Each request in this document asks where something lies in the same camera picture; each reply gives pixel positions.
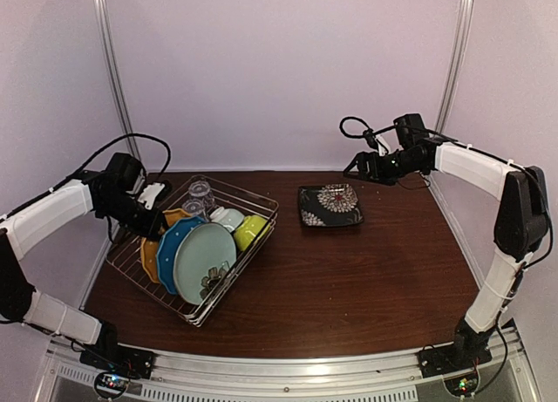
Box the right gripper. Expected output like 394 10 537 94
345 147 425 184

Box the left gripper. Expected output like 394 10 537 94
99 191 171 239

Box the blue dotted scalloped plate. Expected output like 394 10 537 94
156 216 207 296

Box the yellow dotted scalloped plate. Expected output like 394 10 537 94
139 208 191 284

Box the black floral square plate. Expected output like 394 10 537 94
297 183 364 228

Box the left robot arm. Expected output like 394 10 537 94
1 153 171 371

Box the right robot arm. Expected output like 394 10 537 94
341 113 554 369

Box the clear glass cup near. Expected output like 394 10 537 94
180 198 206 219

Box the clear glass cup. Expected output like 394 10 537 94
180 198 206 219
188 180 215 208

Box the light teal floral plate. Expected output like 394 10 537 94
174 222 236 305

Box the clear glass cup far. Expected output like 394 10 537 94
188 180 215 208

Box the pale striped bowl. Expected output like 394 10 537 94
209 206 245 233

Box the lime green bowl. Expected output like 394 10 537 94
233 215 269 252

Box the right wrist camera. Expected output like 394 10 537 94
363 129 391 156

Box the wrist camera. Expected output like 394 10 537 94
363 129 391 156
136 180 173 210

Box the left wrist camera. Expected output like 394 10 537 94
136 180 173 210

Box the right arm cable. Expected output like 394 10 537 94
339 116 550 268

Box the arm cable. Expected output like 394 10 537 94
339 116 550 268
65 133 172 189

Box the wire dish rack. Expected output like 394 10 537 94
106 175 279 327

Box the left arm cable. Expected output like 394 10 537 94
65 133 172 189

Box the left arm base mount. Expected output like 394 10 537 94
79 344 154 379

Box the aluminium front rail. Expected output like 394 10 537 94
31 327 542 401

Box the right aluminium frame post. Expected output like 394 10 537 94
435 0 474 133

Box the aluminium frame post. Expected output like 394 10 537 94
435 0 474 133
93 0 133 134

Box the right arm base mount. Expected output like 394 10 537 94
417 344 493 378

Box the left aluminium frame post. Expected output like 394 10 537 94
93 0 133 134

